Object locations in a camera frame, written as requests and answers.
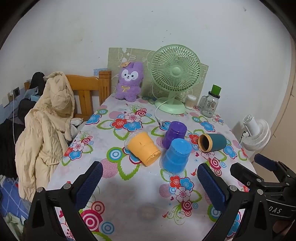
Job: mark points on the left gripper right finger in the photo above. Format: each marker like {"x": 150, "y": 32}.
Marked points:
{"x": 255, "y": 223}

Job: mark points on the floral tablecloth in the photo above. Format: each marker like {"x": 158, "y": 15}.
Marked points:
{"x": 135, "y": 202}

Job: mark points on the black clothing pile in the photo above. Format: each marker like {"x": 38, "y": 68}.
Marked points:
{"x": 13, "y": 126}

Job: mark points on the wooden chair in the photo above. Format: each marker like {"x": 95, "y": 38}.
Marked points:
{"x": 85, "y": 85}

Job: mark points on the purple plush bunny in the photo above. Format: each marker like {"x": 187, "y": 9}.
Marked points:
{"x": 129, "y": 81}

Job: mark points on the blue plastic cup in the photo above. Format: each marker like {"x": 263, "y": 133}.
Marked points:
{"x": 176, "y": 156}

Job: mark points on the purple plastic cup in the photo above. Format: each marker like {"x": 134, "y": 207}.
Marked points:
{"x": 176, "y": 130}

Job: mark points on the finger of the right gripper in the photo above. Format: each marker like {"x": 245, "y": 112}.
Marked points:
{"x": 277, "y": 167}
{"x": 248, "y": 178}

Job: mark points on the blue checkered bedding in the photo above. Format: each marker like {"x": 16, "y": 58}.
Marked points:
{"x": 13, "y": 208}

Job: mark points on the green patterned board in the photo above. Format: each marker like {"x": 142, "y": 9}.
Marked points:
{"x": 118, "y": 56}

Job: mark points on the glass jar with green lid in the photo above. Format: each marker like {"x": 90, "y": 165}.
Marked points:
{"x": 208, "y": 103}

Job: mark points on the orange plastic cup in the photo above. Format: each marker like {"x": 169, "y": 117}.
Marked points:
{"x": 143, "y": 147}

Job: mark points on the person's right hand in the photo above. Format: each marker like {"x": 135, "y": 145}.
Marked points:
{"x": 281, "y": 229}

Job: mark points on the beige puffer jacket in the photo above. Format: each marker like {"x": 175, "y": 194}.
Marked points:
{"x": 42, "y": 144}

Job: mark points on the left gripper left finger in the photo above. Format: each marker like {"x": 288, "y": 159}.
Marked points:
{"x": 43, "y": 222}

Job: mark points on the green desk fan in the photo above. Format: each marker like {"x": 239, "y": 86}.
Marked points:
{"x": 175, "y": 69}

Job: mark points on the teal cup with yellow rim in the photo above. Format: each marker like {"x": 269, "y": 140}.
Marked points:
{"x": 211, "y": 142}

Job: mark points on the toothpick container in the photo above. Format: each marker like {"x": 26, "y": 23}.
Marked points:
{"x": 190, "y": 101}

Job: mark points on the white standing fan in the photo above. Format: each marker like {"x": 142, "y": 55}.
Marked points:
{"x": 256, "y": 135}

